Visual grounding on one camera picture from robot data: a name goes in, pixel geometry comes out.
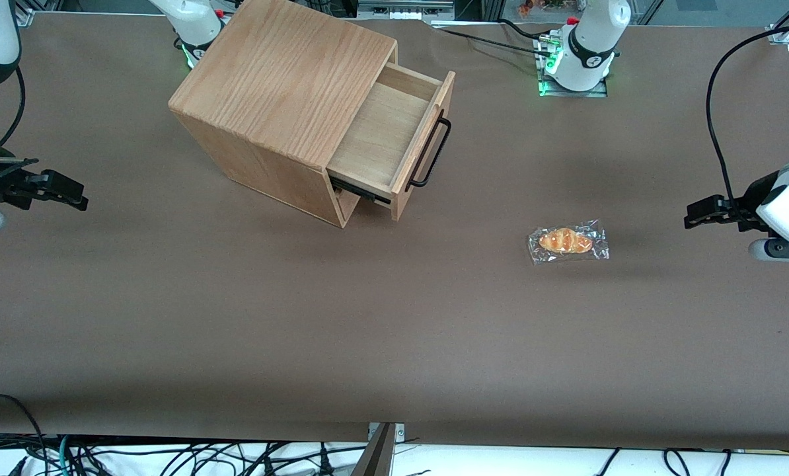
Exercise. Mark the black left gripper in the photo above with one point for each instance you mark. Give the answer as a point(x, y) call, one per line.
point(751, 196)

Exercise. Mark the wooden drawer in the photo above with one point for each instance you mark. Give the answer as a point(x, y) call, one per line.
point(381, 132)

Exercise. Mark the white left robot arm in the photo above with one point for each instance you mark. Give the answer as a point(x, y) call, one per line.
point(589, 39)

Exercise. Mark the wooden drawer cabinet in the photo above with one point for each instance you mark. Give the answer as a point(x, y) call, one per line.
point(282, 86)

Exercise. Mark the plastic-wrapped bread roll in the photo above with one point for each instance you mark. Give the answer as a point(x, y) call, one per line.
point(565, 241)

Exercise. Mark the brown table cover sheet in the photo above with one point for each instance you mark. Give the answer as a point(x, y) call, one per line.
point(368, 317)

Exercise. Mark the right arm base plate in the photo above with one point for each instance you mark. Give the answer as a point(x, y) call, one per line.
point(189, 59)

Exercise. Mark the silver rail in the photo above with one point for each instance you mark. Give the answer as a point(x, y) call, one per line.
point(401, 12)

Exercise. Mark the metal frame bracket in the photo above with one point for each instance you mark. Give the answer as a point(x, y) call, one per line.
point(384, 449)

